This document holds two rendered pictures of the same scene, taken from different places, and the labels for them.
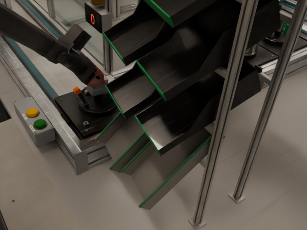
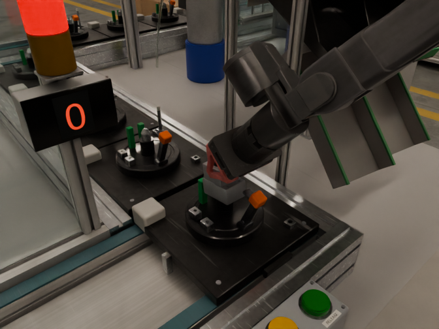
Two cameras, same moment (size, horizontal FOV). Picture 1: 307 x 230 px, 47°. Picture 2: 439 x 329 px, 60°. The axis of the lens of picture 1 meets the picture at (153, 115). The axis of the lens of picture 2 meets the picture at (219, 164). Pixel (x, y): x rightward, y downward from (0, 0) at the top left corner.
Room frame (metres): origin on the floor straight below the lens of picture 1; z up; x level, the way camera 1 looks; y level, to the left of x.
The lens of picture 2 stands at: (1.02, 0.72, 1.43)
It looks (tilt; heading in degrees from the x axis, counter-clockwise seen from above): 34 degrees down; 267
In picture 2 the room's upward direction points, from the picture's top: straight up
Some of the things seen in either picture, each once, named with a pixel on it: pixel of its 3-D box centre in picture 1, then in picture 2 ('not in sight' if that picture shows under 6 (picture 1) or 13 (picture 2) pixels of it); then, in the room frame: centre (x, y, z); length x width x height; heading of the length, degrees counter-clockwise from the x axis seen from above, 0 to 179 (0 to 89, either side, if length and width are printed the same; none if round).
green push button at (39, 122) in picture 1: (40, 124); (315, 304); (0.86, 0.38, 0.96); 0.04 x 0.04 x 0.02
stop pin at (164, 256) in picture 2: not in sight; (167, 263); (1.08, 0.28, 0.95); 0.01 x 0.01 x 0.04; 38
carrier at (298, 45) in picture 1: (278, 30); not in sight; (1.60, -0.58, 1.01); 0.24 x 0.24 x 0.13; 38
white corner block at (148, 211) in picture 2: (108, 82); (149, 215); (1.12, 0.18, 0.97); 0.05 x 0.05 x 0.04; 38
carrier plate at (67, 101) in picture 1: (98, 106); (224, 222); (0.98, 0.20, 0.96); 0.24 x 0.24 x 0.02; 38
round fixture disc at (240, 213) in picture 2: (98, 102); (224, 215); (0.98, 0.20, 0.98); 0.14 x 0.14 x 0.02
